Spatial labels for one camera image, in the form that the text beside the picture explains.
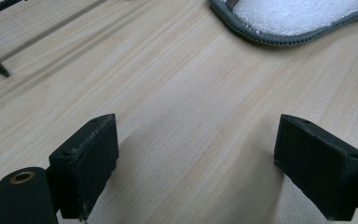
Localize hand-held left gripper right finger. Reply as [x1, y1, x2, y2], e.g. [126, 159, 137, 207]
[273, 113, 358, 222]

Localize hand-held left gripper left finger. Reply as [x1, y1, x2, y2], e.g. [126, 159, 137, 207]
[48, 113, 120, 222]

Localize white towel with grey trim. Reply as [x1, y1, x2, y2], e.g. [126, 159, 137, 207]
[208, 0, 358, 47]

